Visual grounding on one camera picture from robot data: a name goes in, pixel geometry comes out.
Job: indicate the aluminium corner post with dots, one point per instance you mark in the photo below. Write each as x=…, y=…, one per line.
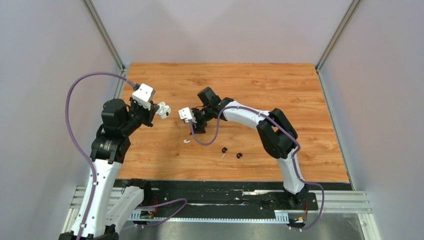
x=351, y=10
x=96, y=19

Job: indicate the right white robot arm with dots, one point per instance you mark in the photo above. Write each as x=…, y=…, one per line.
x=277, y=135

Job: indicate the right aluminium corner post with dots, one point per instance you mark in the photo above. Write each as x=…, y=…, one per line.
x=351, y=10

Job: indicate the white earbud charging case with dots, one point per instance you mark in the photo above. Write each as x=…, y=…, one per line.
x=164, y=110

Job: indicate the aluminium frame rail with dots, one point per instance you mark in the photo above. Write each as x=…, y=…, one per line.
x=331, y=202

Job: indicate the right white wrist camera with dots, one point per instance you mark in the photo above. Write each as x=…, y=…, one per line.
x=186, y=114

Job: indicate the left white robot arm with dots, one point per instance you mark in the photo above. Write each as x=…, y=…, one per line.
x=95, y=219

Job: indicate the white slotted cable duct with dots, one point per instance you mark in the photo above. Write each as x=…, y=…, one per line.
x=276, y=217

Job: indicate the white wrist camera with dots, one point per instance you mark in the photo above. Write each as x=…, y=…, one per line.
x=142, y=95
x=186, y=114

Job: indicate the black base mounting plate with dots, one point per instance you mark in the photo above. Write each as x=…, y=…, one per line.
x=225, y=198

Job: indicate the left aluminium corner post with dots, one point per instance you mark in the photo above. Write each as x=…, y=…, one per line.
x=96, y=19

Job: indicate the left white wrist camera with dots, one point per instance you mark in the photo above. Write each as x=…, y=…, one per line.
x=142, y=95

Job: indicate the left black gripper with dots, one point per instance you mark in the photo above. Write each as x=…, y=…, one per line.
x=149, y=114

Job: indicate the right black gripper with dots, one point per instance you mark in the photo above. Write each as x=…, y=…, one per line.
x=197, y=129

